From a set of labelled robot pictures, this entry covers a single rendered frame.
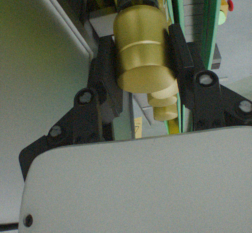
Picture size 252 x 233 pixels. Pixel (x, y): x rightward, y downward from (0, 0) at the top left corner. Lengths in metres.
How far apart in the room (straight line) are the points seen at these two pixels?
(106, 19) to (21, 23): 0.31
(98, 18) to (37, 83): 0.31
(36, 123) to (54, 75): 0.08
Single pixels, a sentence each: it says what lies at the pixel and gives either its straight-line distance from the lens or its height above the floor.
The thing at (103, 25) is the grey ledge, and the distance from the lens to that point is 0.53.
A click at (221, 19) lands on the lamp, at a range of 0.62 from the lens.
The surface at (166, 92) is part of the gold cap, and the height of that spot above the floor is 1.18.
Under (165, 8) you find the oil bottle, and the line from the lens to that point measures 0.22.
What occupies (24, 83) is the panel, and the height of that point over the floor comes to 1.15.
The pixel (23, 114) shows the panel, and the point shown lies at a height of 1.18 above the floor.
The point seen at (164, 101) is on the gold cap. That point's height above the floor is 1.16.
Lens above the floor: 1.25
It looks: 21 degrees down
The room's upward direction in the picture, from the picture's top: 176 degrees clockwise
